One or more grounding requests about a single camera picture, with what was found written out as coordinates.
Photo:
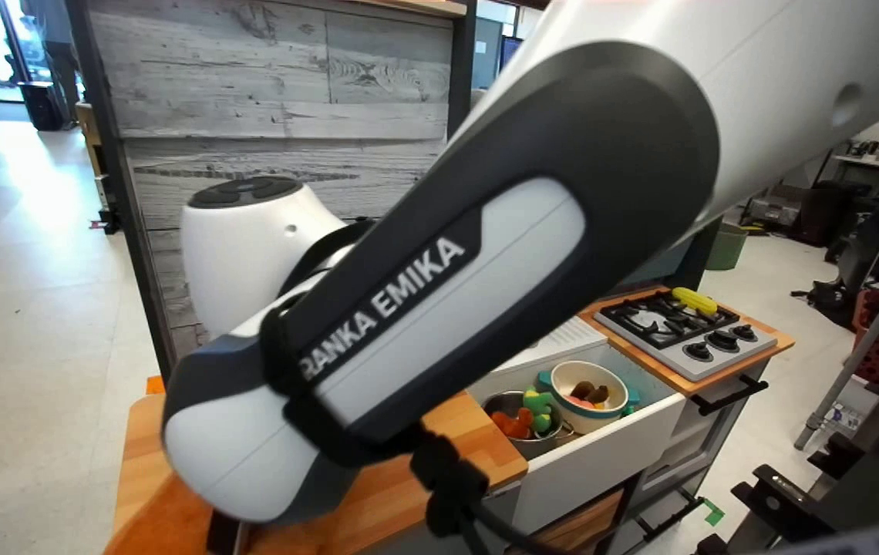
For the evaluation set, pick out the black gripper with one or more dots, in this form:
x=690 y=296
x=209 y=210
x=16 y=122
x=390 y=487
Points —
x=227 y=535

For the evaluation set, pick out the orange plush toy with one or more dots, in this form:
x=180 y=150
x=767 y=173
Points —
x=509 y=424

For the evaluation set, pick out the yellow-green toy fruit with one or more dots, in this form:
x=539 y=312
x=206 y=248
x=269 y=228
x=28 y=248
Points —
x=535 y=408

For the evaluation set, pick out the brown monkey plush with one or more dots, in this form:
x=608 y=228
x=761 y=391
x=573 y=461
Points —
x=581 y=391

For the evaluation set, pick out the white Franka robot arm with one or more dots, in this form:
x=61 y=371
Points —
x=518 y=203

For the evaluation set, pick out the black stove knob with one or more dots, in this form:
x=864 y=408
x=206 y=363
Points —
x=744 y=332
x=722 y=339
x=699 y=350

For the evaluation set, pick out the grey toy stove top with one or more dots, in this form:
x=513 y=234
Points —
x=718 y=362

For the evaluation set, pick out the stainless steel bowl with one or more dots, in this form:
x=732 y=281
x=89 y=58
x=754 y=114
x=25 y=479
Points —
x=504 y=403

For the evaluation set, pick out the white toy sink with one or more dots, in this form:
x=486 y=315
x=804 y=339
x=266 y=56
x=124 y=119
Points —
x=602 y=464

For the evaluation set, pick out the green bowl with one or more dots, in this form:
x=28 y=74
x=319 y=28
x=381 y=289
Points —
x=586 y=371

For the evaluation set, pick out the yellow corn toy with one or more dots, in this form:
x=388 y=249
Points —
x=694 y=304

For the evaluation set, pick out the green plastic bin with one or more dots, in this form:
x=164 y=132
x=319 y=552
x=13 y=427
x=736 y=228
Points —
x=725 y=248

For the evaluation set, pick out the black cart base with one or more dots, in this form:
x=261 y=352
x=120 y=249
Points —
x=827 y=504

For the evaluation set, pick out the grey metal stand leg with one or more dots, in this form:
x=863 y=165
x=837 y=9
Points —
x=848 y=363

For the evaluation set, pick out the black metal frame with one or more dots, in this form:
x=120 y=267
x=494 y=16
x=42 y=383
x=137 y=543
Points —
x=120 y=186

